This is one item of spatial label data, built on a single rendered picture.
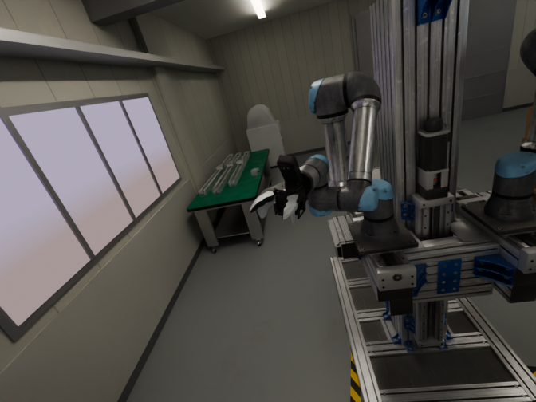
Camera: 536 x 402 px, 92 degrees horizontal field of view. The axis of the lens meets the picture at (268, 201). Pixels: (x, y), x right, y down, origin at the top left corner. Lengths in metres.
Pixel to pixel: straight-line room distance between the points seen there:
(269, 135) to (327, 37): 2.42
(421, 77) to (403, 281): 0.76
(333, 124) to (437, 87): 0.43
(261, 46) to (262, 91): 0.91
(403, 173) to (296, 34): 5.67
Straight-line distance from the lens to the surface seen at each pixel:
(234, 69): 6.76
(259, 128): 6.02
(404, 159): 1.28
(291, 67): 6.65
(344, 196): 0.82
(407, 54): 1.19
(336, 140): 1.04
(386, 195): 1.08
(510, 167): 1.27
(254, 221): 3.23
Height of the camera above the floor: 1.84
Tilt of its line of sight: 24 degrees down
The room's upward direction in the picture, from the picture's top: 15 degrees counter-clockwise
